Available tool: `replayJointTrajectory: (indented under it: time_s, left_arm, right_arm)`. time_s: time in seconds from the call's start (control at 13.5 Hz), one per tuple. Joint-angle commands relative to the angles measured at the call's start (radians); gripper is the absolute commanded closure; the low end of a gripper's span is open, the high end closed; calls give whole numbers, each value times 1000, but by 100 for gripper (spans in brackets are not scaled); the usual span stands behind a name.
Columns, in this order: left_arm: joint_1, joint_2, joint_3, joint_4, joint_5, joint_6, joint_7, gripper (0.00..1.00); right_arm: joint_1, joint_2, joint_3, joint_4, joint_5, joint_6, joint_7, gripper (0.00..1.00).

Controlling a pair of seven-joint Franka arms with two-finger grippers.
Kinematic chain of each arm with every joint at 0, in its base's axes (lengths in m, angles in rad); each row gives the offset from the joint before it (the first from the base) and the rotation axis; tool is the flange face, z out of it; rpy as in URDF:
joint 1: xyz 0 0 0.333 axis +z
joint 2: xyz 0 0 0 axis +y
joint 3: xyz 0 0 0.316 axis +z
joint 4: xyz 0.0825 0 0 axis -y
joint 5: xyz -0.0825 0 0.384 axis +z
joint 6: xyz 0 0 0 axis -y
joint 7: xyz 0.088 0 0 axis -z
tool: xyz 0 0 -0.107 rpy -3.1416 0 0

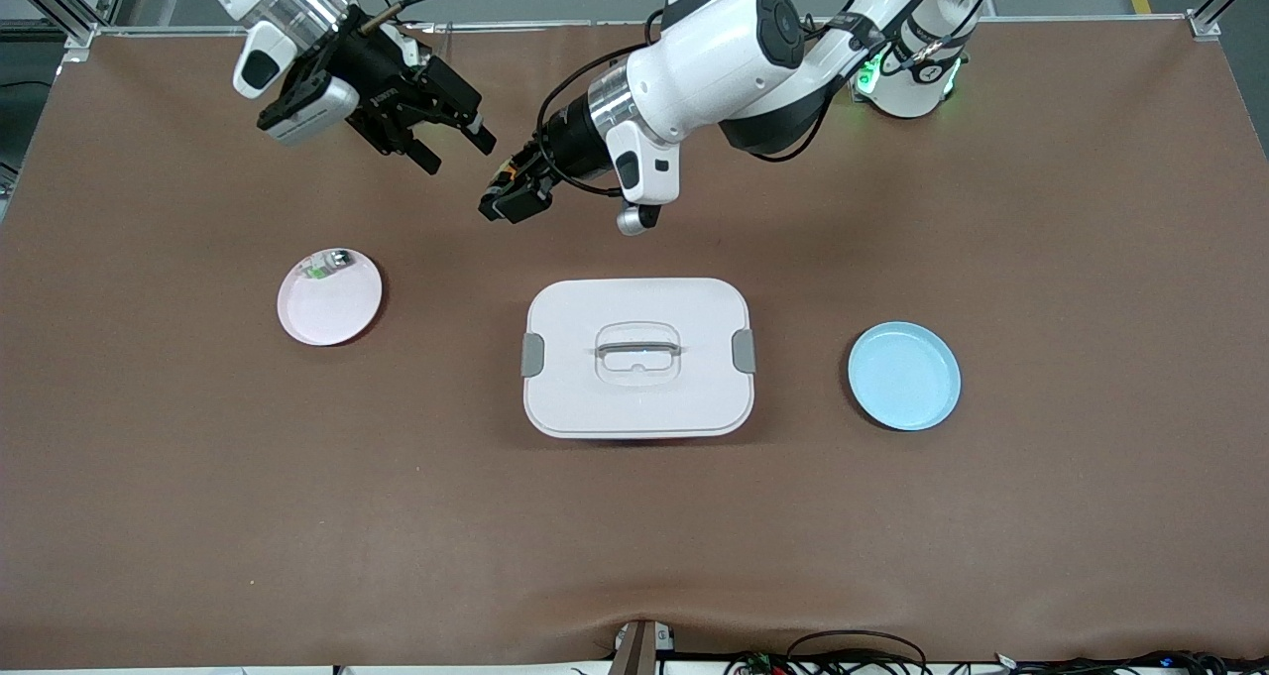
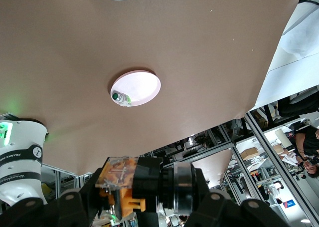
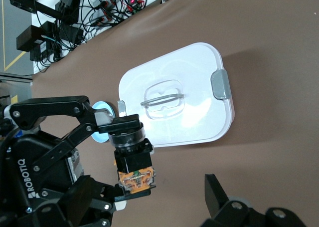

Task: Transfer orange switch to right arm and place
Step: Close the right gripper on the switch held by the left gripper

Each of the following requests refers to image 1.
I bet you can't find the pink round plate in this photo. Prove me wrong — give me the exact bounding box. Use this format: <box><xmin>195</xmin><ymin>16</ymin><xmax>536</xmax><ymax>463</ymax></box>
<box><xmin>277</xmin><ymin>249</ymin><xmax>384</xmax><ymax>347</ymax></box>

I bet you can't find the black cable bundle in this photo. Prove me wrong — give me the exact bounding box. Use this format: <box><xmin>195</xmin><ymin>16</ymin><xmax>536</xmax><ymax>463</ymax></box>
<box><xmin>996</xmin><ymin>650</ymin><xmax>1269</xmax><ymax>675</ymax></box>

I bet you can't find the black looped cable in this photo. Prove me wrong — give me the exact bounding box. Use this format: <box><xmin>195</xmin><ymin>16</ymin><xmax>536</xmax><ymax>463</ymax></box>
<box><xmin>786</xmin><ymin>630</ymin><xmax>930</xmax><ymax>675</ymax></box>

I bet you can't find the aluminium frame post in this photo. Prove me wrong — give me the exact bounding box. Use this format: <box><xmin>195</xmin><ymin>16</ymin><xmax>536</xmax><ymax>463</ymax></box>
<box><xmin>1187</xmin><ymin>0</ymin><xmax>1269</xmax><ymax>40</ymax></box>
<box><xmin>0</xmin><ymin>0</ymin><xmax>135</xmax><ymax>52</ymax></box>

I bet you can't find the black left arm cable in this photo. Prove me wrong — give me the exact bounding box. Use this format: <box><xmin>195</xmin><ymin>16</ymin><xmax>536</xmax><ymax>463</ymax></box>
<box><xmin>535</xmin><ymin>0</ymin><xmax>1012</xmax><ymax>197</ymax></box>

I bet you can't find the light blue round plate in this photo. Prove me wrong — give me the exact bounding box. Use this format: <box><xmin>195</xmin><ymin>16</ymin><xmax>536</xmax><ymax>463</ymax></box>
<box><xmin>848</xmin><ymin>321</ymin><xmax>962</xmax><ymax>432</ymax></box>

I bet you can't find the green push button switch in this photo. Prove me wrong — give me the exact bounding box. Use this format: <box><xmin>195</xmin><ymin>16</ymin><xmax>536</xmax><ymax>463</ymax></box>
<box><xmin>300</xmin><ymin>249</ymin><xmax>356</xmax><ymax>281</ymax></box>

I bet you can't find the white lidded storage box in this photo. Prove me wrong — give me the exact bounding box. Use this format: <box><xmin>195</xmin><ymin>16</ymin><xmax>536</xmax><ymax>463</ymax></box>
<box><xmin>521</xmin><ymin>278</ymin><xmax>756</xmax><ymax>440</ymax></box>

